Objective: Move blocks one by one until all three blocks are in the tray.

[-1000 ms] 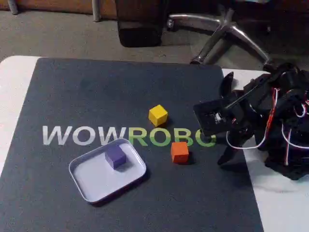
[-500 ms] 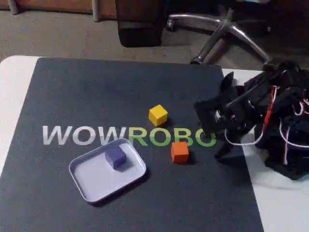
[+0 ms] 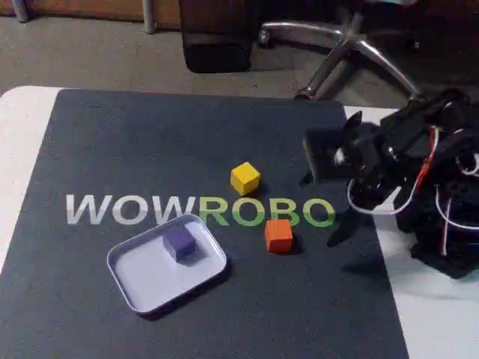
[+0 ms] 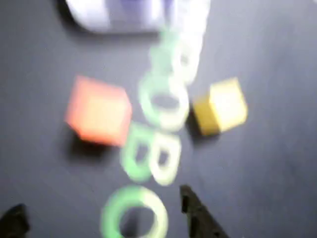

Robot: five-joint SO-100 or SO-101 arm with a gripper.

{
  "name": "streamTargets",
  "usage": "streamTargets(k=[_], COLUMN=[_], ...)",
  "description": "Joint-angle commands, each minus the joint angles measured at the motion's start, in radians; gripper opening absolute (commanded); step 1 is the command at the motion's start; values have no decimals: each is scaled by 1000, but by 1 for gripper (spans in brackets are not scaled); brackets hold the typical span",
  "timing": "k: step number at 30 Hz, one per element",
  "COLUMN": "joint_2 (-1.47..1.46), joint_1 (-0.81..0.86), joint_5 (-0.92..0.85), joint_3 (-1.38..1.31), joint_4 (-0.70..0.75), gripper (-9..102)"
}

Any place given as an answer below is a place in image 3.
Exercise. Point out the yellow cube block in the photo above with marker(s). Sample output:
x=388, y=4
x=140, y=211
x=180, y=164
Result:
x=245, y=179

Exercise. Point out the orange cube block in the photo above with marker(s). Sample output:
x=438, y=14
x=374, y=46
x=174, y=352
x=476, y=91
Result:
x=278, y=235

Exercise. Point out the pale metal rectangular tray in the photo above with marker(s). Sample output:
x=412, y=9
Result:
x=142, y=276

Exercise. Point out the black table clamp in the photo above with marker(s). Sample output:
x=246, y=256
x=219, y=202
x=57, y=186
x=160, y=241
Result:
x=351, y=123

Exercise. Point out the chrome office chair base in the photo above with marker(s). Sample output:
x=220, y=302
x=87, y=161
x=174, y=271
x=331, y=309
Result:
x=359, y=48

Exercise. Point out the purple cube block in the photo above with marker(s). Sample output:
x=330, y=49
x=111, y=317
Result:
x=180, y=243

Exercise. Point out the black box on floor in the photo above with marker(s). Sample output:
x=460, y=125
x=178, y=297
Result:
x=217, y=52

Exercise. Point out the dark brown wooden cabinet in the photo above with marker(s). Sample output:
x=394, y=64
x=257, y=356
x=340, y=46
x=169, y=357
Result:
x=217, y=15

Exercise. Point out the black WOWROBO printed mat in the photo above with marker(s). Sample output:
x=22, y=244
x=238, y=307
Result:
x=112, y=149

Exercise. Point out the grey metal furniture leg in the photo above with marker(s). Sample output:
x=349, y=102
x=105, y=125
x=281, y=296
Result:
x=149, y=16
x=20, y=9

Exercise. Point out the black square camera board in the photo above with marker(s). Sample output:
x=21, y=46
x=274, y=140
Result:
x=323, y=153

